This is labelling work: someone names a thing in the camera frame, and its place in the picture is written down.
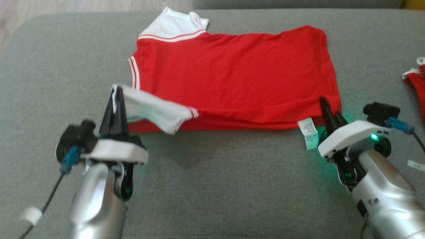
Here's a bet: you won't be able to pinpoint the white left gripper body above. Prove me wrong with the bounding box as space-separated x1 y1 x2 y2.
81 138 149 201

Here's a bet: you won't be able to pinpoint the wide yellow sofa back cushion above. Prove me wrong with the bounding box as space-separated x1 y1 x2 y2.
402 0 425 10

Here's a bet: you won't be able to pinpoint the red shorts with white stripe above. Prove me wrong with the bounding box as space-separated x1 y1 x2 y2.
402 57 425 124

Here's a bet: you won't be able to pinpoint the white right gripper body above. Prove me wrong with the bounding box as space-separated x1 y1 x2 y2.
318 120 391 186

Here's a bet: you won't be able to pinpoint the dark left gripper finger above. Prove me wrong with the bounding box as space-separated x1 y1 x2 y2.
99 88 117 136
116 89 129 136

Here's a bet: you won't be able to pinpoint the left cable with blue connector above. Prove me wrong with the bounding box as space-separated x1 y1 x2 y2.
18 146 82 239

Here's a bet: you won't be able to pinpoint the large grey sofa seat cushion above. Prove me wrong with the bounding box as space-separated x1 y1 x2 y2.
0 8 425 239

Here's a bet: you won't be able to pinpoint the red shirt with white sleeves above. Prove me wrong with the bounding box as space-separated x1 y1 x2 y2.
111 7 342 150

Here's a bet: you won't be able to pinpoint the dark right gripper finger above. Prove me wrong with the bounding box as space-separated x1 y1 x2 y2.
335 112 348 128
319 96 337 134

